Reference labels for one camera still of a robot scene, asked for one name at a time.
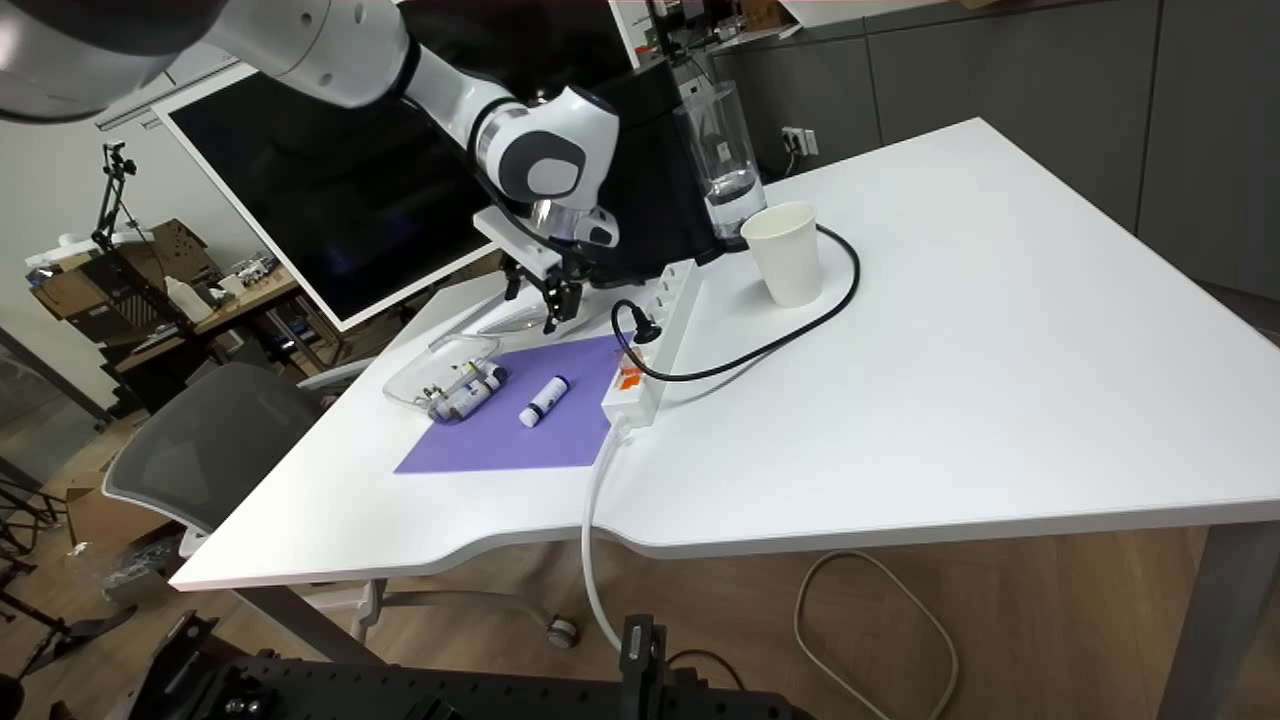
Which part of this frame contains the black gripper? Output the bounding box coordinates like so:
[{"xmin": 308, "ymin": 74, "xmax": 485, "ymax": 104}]
[{"xmin": 468, "ymin": 196, "xmax": 622, "ymax": 337}]

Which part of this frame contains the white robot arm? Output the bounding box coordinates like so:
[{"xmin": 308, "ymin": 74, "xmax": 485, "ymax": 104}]
[{"xmin": 0, "ymin": 0, "xmax": 622, "ymax": 329}]

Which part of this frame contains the white vial on mat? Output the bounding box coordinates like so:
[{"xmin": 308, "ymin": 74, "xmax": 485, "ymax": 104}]
[{"xmin": 517, "ymin": 375, "xmax": 572, "ymax": 428}]

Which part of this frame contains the purple rectangular mat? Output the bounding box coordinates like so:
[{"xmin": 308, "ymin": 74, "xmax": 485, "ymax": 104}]
[{"xmin": 394, "ymin": 337, "xmax": 618, "ymax": 474}]

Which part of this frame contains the white power strip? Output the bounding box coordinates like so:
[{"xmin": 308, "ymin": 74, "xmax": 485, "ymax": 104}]
[{"xmin": 601, "ymin": 261, "xmax": 701, "ymax": 428}]

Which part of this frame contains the large black monitor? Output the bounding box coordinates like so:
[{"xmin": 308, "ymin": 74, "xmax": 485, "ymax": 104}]
[{"xmin": 154, "ymin": 66, "xmax": 495, "ymax": 331}]

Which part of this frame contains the clear plastic water bottle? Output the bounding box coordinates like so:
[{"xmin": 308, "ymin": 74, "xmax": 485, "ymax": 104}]
[{"xmin": 674, "ymin": 62, "xmax": 762, "ymax": 248}]

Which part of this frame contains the white paper cup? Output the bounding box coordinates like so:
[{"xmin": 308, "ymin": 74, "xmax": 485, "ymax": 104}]
[{"xmin": 741, "ymin": 200, "xmax": 825, "ymax": 306}]

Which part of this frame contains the grey office chair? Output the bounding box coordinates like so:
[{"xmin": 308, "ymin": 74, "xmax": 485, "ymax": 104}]
[{"xmin": 101, "ymin": 364, "xmax": 323, "ymax": 542}]

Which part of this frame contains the wooden cluttered desk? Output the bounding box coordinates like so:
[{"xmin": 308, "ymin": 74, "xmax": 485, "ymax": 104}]
[{"xmin": 27, "ymin": 221, "xmax": 332, "ymax": 408}]

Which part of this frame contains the black tripod stand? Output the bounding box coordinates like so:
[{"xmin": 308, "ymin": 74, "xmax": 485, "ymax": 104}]
[{"xmin": 93, "ymin": 141, "xmax": 136, "ymax": 251}]

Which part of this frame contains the black power cable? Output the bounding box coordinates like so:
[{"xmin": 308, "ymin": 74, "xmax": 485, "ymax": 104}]
[{"xmin": 607, "ymin": 221, "xmax": 864, "ymax": 390}]

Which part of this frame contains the white power strip cord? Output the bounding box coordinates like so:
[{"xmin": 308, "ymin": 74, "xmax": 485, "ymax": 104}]
[{"xmin": 576, "ymin": 420, "xmax": 633, "ymax": 655}]

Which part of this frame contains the white cable loop on floor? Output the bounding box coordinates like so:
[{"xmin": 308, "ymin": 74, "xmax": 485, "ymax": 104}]
[{"xmin": 792, "ymin": 548, "xmax": 962, "ymax": 720}]

